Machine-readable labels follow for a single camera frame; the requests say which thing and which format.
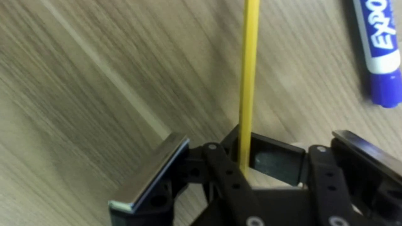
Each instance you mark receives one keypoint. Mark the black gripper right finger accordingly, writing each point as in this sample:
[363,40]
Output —
[372,166]

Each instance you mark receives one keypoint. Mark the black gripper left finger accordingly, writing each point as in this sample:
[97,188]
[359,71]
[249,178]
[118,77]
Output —
[156,170]

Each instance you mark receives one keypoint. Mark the short blue Expo marker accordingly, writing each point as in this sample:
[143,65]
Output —
[379,38]

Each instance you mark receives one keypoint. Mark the yellow pencil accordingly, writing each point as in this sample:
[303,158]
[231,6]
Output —
[249,82]

